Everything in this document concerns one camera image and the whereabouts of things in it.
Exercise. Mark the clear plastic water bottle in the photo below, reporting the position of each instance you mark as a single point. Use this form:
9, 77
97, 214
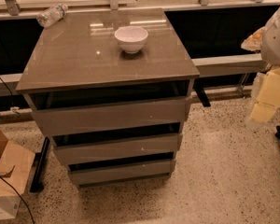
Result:
51, 15

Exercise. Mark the grey top drawer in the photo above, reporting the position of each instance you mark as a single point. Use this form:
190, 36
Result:
86, 119

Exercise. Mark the grey bottom drawer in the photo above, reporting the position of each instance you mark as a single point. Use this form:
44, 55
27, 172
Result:
122, 173

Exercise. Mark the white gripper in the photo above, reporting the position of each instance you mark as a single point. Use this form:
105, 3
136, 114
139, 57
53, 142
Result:
277, 41

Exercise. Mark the grey glossy drawer cabinet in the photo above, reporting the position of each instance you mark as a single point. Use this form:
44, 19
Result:
78, 62

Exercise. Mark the white ceramic bowl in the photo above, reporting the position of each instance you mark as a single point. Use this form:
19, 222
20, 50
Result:
131, 38

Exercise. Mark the brown cardboard box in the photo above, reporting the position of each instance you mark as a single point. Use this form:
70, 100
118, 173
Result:
15, 164

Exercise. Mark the grey drawer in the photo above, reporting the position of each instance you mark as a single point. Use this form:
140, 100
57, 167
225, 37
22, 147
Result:
116, 149
86, 119
122, 173

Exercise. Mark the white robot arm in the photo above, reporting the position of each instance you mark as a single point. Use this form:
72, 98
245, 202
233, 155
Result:
270, 42

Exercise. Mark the black leg behind cabinet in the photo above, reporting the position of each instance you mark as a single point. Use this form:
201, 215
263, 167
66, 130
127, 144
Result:
199, 89

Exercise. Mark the black left floor leg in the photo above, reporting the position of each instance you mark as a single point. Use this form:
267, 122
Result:
39, 162

